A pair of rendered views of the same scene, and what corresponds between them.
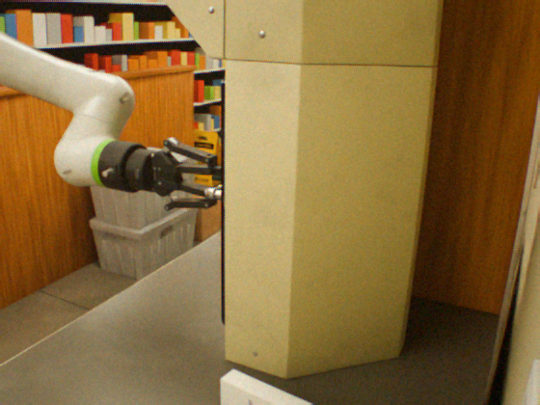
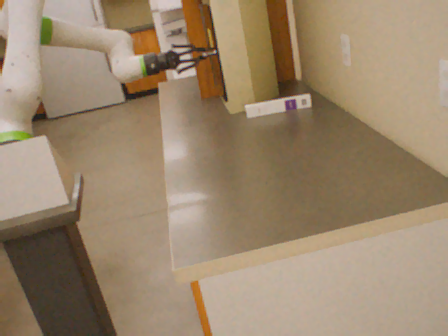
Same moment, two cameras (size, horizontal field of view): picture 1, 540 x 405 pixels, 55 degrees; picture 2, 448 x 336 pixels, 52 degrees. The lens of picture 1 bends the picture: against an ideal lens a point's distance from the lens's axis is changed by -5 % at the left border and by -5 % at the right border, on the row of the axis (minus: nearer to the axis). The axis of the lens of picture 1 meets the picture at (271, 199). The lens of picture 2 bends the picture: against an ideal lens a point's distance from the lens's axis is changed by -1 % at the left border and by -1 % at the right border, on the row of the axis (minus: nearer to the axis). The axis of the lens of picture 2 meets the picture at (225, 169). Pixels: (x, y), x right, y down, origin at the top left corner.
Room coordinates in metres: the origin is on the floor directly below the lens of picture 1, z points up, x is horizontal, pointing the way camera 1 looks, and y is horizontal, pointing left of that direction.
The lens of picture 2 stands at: (-0.87, 1.08, 1.50)
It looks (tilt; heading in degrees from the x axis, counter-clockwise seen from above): 23 degrees down; 330
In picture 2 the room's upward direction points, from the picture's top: 11 degrees counter-clockwise
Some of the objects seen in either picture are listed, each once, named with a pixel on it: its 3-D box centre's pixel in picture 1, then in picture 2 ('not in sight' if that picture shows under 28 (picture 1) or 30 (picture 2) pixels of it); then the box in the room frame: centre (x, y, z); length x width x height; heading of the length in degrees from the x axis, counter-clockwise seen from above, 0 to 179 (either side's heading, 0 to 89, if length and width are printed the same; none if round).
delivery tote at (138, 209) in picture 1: (144, 185); not in sight; (3.11, 0.77, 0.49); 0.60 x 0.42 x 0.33; 154
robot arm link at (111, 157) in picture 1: (125, 167); (152, 64); (0.95, 0.27, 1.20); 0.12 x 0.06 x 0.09; 154
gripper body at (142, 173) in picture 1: (158, 172); (169, 60); (0.92, 0.20, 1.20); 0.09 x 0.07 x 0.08; 64
